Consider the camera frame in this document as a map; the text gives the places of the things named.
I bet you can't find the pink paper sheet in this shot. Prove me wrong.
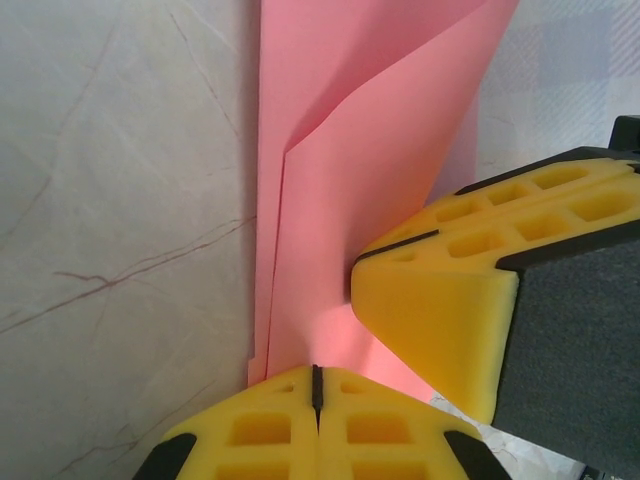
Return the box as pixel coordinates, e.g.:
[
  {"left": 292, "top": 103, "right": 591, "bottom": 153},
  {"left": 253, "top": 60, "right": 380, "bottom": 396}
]
[{"left": 247, "top": 0, "right": 521, "bottom": 406}]

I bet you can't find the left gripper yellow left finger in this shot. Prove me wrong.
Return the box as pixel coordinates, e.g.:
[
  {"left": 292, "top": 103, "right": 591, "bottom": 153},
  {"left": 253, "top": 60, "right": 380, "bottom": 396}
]
[{"left": 131, "top": 364, "right": 320, "bottom": 480}]

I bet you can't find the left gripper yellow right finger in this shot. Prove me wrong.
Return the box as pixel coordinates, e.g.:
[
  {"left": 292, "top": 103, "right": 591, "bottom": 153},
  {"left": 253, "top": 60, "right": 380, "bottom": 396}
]
[{"left": 316, "top": 366, "right": 512, "bottom": 480}]

